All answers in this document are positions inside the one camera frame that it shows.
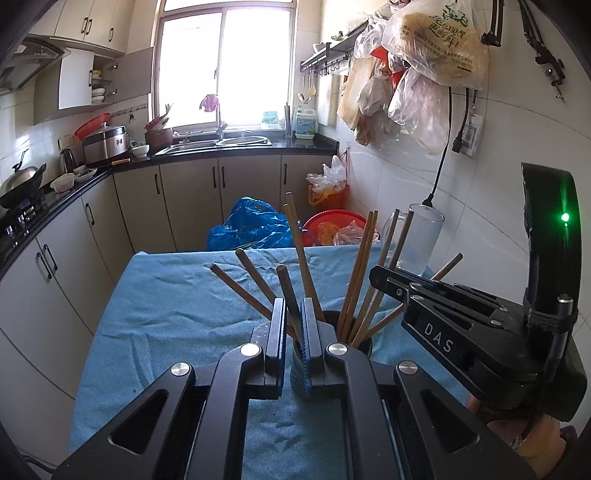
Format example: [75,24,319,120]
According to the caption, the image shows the hanging brownish plastic bags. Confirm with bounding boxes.
[336,55,398,147]

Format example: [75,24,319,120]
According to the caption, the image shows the red waste basket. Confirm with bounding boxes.
[308,185,348,215]

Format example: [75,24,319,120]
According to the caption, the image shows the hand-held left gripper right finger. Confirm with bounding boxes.
[300,298,539,480]

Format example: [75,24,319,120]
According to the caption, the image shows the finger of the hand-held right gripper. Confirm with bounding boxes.
[401,295,523,380]
[368,264,526,334]

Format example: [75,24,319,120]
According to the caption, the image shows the black clamp mount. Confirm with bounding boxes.
[517,0,568,102]

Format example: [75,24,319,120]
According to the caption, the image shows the beige wall cabinets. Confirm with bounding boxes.
[28,0,155,125]

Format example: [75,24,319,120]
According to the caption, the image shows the black wall shelf rack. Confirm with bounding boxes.
[300,28,370,75]

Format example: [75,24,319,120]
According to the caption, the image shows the steel rice cooker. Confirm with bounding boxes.
[83,122,131,164]

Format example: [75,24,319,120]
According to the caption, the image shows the range hood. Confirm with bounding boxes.
[0,37,70,93]

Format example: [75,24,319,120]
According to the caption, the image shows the crumpled clear plastic bag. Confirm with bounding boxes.
[333,220,380,246]

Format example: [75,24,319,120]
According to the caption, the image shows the black power plug cable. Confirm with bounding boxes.
[454,88,472,154]

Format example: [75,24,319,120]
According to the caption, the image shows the white plastic bin liner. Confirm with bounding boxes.
[305,154,348,195]

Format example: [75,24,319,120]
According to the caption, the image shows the bunch of chopsticks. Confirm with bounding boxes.
[209,191,464,347]

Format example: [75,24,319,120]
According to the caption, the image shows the black countertop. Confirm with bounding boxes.
[0,134,340,278]

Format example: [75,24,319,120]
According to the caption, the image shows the black gas stove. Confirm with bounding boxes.
[0,189,49,259]

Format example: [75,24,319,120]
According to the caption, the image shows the black wok with steel lid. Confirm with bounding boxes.
[0,150,48,208]

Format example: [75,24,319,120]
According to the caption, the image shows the blue towel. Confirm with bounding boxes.
[69,249,472,480]

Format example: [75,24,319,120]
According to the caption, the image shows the dark round chopstick holder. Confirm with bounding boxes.
[290,310,374,398]

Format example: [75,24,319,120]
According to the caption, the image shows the steel kitchen sink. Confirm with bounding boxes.
[154,135,273,155]

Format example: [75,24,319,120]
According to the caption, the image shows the white cutting board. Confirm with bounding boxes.
[318,74,345,127]

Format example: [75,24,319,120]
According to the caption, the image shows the long black cable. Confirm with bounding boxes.
[419,85,453,208]

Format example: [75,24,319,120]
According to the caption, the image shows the brown pot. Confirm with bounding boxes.
[144,115,174,147]

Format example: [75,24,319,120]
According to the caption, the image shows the hanging clear plastic bag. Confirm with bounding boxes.
[387,67,451,155]

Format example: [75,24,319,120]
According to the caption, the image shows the red plastic basin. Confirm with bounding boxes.
[302,210,382,247]

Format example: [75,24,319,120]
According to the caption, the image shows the beige base cabinets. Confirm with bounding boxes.
[0,152,338,462]

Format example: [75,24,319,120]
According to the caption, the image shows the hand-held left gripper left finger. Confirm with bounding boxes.
[53,298,288,480]

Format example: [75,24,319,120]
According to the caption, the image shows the blue plastic bag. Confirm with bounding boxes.
[206,196,308,252]

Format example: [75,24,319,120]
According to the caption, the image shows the white detergent bottle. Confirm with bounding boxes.
[294,106,318,139]

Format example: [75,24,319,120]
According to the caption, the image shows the white card badge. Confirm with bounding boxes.
[460,113,485,160]

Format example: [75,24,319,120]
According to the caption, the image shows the hanging red plastic bag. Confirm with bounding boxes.
[369,46,409,88]

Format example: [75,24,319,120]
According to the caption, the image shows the small hanging clear bag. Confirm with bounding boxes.
[353,16,393,61]

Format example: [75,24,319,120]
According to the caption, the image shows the kitchen window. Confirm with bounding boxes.
[152,0,319,132]

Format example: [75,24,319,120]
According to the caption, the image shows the brown wooden chopstick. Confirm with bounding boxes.
[276,264,303,344]

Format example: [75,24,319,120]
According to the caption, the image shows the clear glass mug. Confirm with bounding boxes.
[383,203,445,277]

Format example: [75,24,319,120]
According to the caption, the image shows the hanging ladles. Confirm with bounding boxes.
[298,71,318,104]

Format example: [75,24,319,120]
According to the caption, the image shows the person's right hand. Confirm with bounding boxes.
[465,394,573,468]

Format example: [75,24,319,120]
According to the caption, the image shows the large printed plastic bag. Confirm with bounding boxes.
[381,0,490,90]

